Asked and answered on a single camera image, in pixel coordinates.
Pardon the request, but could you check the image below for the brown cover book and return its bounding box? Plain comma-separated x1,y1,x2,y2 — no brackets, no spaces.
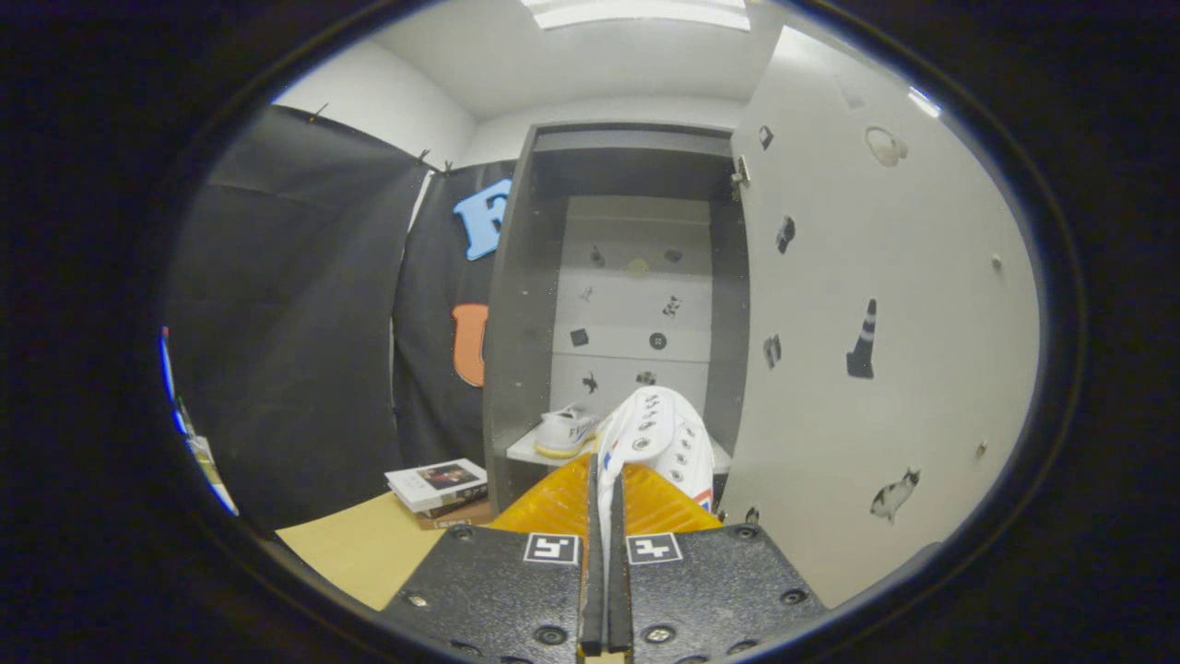
415,498,496,531

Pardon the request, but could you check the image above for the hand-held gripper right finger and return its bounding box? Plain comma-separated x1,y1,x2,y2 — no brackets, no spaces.
608,461,831,664

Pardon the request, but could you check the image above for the black backdrop cloth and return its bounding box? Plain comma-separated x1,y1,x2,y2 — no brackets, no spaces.
166,103,517,531

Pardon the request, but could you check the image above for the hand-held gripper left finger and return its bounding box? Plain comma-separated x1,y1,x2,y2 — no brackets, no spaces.
380,454,605,664

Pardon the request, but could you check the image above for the grey shoe cabinet door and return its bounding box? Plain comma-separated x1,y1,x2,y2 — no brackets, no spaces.
714,26,1043,610

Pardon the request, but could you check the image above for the white cover book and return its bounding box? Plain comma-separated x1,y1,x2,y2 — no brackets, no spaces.
384,458,490,513

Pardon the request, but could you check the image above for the large ceiling light panel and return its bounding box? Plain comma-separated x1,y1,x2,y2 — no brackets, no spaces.
521,0,752,31

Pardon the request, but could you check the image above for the grey shoe cabinet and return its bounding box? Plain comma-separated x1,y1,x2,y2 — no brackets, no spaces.
482,122,752,516

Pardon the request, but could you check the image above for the white shoe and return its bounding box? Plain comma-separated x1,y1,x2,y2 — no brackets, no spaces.
595,385,716,554
535,404,600,459

